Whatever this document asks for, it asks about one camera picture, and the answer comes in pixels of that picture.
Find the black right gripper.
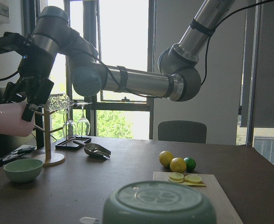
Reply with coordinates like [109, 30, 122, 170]
[3, 44, 54, 121]

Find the pink plastic cup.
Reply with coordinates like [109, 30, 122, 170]
[0, 102, 35, 137]

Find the light green plastic cup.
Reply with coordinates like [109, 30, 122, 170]
[102, 181, 217, 224]

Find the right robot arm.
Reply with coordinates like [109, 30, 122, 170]
[19, 0, 233, 102]

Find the white cup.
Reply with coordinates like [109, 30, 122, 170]
[79, 217, 99, 224]

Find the black monitor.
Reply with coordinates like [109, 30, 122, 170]
[0, 87, 44, 157]

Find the patterned drinking glass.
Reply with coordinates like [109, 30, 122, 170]
[43, 93, 70, 112]

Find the black wine glass rack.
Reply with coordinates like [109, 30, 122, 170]
[55, 136, 91, 150]

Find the light green bowl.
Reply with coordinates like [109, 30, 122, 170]
[4, 159, 43, 183]

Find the metal scoop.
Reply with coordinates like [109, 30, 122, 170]
[84, 143, 111, 159]

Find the whole yellow lemon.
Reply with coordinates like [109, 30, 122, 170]
[159, 150, 174, 168]
[170, 158, 187, 173]

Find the grey chair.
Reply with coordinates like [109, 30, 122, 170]
[157, 120, 207, 143]

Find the green lime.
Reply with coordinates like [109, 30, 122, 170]
[183, 157, 196, 173]

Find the yellow plastic knife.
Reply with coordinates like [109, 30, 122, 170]
[182, 182, 206, 187]

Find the wooden cutting board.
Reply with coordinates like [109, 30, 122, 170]
[153, 171, 244, 224]

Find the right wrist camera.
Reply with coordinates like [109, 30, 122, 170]
[0, 32, 31, 56]

